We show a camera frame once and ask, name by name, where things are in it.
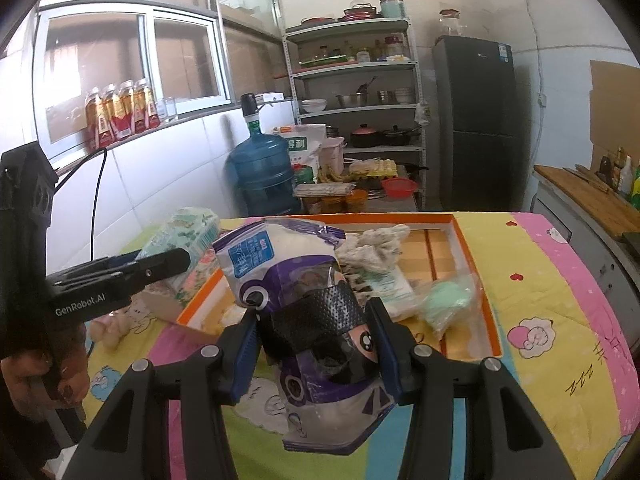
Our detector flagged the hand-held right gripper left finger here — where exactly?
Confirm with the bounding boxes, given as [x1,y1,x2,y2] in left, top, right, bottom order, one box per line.
[60,309,259,480]

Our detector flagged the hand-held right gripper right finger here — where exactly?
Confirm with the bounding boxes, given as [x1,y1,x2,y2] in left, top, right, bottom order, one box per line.
[365,297,576,480]

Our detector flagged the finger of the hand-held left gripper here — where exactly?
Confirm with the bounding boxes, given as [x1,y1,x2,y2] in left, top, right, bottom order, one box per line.
[121,247,193,289]
[65,253,144,275]

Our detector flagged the green sponge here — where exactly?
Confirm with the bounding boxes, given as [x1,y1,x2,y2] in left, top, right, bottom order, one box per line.
[414,274,484,342]

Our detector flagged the purple white plastic bag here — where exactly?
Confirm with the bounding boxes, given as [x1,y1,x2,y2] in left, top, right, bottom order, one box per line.
[212,217,397,457]

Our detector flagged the white floral cloth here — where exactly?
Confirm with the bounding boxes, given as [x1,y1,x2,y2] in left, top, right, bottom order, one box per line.
[335,223,412,282]

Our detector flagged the orange cardboard box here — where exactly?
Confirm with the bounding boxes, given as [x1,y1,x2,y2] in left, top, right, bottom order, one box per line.
[176,212,504,362]

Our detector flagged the person's left forearm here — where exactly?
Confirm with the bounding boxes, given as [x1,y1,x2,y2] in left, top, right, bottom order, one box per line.
[0,400,87,480]

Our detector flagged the person's left hand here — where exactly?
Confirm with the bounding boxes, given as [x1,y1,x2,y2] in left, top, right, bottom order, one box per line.
[4,351,92,412]

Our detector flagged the floral tissue pack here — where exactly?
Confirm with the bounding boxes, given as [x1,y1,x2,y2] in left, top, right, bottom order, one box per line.
[144,252,224,322]

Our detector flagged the green white carton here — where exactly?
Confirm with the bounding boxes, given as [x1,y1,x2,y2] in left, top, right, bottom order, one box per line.
[136,207,222,262]

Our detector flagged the beige plush doll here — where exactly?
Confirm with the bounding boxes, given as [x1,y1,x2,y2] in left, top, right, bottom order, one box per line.
[89,309,152,352]

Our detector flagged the small teal white tissue packet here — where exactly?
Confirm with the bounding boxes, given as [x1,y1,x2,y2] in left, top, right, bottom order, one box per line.
[356,264,417,322]

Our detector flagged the blue water jug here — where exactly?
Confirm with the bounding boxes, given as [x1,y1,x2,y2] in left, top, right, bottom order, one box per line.
[228,119,302,217]

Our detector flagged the red label drink bottle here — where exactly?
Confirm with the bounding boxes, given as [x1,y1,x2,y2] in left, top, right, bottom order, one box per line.
[119,80,149,134]
[102,83,134,142]
[85,87,116,149]
[134,78,162,129]

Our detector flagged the cartoon printed blanket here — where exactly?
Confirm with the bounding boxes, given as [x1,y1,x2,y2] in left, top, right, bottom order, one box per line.
[84,210,640,480]

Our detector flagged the red plastic strainer basket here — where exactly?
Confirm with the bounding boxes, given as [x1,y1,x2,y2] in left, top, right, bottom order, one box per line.
[381,177,419,202]

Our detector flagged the bundle of chopsticks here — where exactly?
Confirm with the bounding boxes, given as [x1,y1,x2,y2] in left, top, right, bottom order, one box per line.
[293,183,359,199]

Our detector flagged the black water pump dispenser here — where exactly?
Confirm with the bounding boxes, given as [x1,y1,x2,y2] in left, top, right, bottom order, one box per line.
[240,92,274,124]

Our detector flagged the white flour sack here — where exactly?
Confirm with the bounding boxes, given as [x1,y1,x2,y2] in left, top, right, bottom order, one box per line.
[271,123,327,169]

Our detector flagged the egg tray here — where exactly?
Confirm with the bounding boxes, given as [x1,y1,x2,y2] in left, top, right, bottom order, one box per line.
[349,157,399,182]

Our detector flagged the bunch of bananas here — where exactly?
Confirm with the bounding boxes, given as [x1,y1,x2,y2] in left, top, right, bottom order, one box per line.
[316,165,352,184]

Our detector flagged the sliding window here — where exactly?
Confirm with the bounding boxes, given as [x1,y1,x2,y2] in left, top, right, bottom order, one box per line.
[34,0,237,147]

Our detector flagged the white metal shelf rack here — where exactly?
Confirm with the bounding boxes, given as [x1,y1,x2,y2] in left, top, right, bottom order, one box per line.
[281,16,427,211]

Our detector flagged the black wok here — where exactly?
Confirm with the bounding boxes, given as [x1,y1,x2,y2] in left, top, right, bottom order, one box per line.
[382,124,422,148]

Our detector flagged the clay pot with red lid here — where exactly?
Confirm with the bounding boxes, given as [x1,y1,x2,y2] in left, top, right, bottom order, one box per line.
[349,123,384,149]

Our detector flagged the dark grey refrigerator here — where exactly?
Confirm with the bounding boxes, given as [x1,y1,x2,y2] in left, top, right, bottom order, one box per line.
[431,34,519,212]

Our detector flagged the steel bowl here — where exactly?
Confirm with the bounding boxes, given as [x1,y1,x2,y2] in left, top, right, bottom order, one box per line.
[335,90,369,109]

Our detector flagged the wooden cutting board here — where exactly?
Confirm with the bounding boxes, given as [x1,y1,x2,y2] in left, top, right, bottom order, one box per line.
[531,163,640,242]

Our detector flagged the condiment bottles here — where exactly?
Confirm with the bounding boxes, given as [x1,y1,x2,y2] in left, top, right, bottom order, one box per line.
[596,146,640,202]

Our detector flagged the cardboard sheet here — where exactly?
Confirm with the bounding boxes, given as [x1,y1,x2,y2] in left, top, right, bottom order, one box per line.
[589,59,640,172]

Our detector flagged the glass jar with red lid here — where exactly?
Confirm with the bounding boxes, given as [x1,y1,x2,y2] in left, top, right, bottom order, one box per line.
[438,8,467,39]

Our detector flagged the black cable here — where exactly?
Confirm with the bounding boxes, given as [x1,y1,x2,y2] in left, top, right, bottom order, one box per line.
[51,147,109,262]

